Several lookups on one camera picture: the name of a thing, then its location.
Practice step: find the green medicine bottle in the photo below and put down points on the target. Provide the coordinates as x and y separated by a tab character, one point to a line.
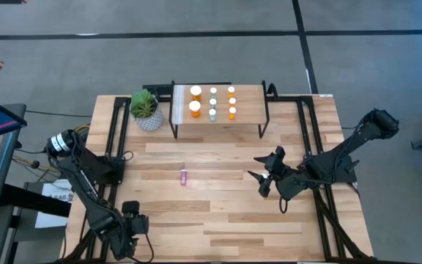
213	91
212	114
212	102

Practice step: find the small orange medicine bottle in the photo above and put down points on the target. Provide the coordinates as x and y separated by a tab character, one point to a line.
232	102
232	113
231	91

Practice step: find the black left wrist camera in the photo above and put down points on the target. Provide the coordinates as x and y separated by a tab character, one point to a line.
130	207

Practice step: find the white paper sheet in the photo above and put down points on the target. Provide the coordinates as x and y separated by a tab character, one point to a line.
50	216

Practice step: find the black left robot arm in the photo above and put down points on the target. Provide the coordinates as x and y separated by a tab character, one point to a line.
83	176

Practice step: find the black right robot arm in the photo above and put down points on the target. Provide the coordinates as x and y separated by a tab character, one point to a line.
346	146

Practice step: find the potted succulent plant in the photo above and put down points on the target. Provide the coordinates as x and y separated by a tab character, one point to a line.
148	117

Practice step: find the black aluminium rig frame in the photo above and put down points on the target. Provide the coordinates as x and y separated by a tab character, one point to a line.
122	99

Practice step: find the large orange medicine bottle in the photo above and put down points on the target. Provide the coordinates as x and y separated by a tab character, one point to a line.
195	109
196	92

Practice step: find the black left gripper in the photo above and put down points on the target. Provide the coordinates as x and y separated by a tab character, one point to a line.
137	224

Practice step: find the white sticker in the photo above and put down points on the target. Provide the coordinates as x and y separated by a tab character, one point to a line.
326	95

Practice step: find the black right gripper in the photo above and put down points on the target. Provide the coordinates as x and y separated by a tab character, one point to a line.
289	181

